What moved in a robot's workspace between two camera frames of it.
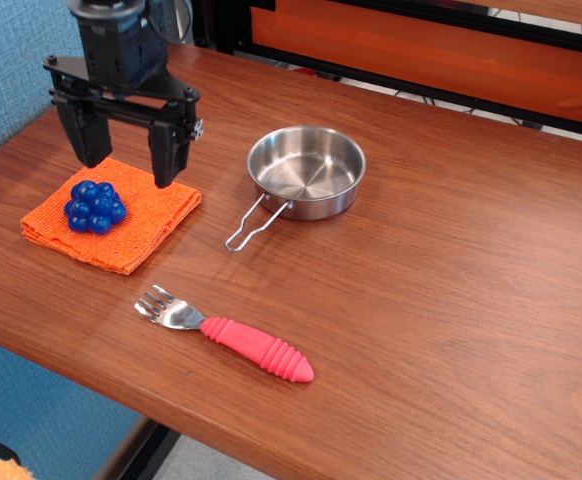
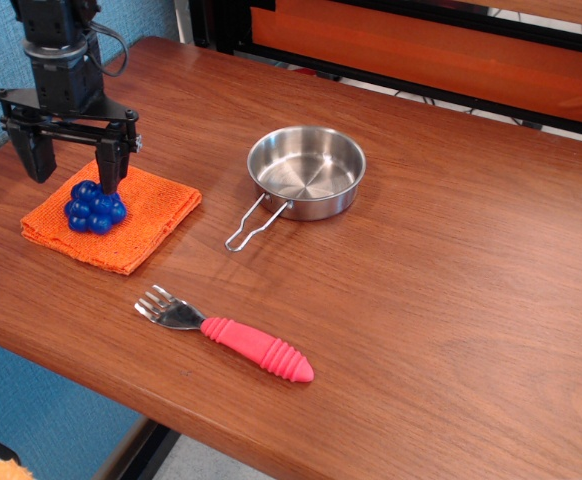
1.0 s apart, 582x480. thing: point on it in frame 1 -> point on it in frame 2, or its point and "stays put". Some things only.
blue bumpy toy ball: [94, 206] stays put
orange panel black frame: [546, 62] stays put
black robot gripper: [123, 68] -> [69, 101]
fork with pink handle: [165, 309] stays put
